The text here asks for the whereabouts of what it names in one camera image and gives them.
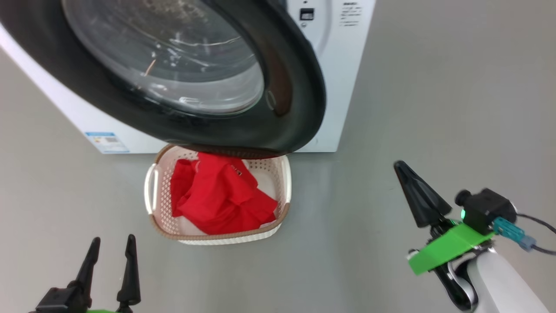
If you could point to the cream perforated laundry basket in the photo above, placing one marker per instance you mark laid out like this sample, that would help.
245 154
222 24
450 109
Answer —
158 217

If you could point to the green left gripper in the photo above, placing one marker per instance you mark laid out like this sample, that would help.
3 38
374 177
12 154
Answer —
102 311

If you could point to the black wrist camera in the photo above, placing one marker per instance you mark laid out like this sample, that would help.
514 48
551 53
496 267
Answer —
56 302
486 208

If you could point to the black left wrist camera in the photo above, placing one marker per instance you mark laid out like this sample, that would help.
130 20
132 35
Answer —
56 302

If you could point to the red white sports jersey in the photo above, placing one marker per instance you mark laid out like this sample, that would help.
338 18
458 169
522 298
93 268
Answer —
217 195

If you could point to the black washing machine door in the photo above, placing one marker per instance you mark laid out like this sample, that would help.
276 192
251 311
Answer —
295 87

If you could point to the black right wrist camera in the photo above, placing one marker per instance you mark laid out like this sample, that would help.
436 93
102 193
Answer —
486 208

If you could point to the blue energy label sticker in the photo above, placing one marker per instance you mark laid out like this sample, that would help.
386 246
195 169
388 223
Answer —
107 142

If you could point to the white front-load washing machine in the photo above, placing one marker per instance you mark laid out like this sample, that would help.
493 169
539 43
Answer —
343 87

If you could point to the small printed text sticker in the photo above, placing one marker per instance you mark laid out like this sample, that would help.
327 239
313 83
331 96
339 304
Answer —
350 14

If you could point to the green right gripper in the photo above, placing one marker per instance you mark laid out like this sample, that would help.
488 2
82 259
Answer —
447 248

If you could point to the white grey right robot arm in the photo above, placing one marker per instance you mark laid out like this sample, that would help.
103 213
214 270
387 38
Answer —
499 282

